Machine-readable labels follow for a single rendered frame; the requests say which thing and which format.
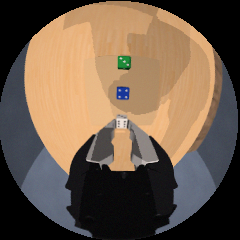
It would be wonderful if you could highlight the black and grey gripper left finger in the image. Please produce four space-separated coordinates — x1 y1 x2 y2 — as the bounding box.
65 119 116 191

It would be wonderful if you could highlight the green die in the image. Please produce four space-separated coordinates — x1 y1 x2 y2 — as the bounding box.
117 56 131 70

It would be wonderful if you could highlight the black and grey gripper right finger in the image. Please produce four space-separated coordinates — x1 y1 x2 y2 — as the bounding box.
127 119 178 189

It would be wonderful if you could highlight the blue die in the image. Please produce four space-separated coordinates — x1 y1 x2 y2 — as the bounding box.
116 87 130 100

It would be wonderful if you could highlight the white die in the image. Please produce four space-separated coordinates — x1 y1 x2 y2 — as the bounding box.
116 114 128 128

